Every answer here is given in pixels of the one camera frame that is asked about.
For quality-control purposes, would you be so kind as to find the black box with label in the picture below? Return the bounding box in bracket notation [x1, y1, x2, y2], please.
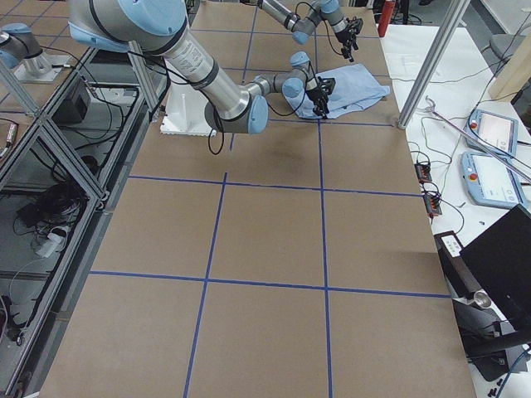
[434, 231, 492, 309]

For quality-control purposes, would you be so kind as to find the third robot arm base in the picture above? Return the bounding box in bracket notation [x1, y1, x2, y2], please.
[1, 22, 63, 84]

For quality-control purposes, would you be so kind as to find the light blue t-shirt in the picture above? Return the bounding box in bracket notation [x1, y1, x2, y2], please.
[281, 64, 391, 119]

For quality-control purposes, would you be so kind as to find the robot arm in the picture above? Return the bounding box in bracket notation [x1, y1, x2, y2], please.
[69, 1, 335, 134]
[241, 0, 363, 62]

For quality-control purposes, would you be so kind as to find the far teach pendant tablet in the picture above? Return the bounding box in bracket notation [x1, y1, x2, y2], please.
[464, 109, 519, 156]

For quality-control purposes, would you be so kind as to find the red cylinder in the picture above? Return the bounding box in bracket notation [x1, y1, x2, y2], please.
[378, 0, 396, 38]

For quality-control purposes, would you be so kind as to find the red black connector board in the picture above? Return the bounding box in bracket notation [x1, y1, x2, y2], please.
[414, 163, 433, 184]

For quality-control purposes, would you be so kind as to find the near teach pendant tablet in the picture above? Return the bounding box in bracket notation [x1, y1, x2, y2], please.
[460, 151, 528, 209]

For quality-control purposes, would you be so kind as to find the teach pendant tablet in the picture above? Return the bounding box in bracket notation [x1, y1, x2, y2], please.
[464, 109, 519, 156]
[460, 151, 528, 209]

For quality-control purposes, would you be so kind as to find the metal reacher grabber tool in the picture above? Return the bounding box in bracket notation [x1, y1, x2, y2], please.
[425, 95, 530, 182]

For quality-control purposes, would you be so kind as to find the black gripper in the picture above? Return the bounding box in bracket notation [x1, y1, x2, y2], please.
[334, 17, 363, 63]
[306, 76, 335, 119]

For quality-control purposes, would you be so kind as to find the grey aluminium frame post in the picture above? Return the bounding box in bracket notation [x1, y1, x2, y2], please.
[397, 0, 470, 129]

